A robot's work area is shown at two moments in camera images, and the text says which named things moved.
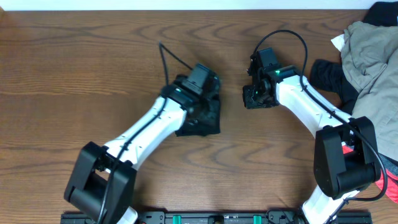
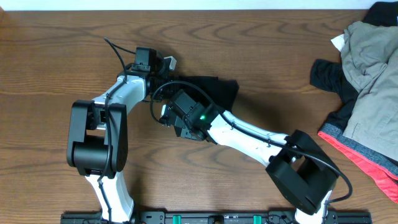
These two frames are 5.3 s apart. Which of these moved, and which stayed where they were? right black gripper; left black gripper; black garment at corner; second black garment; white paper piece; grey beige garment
Moved: right black gripper; left black gripper
Stayed: grey beige garment; second black garment; black garment at corner; white paper piece
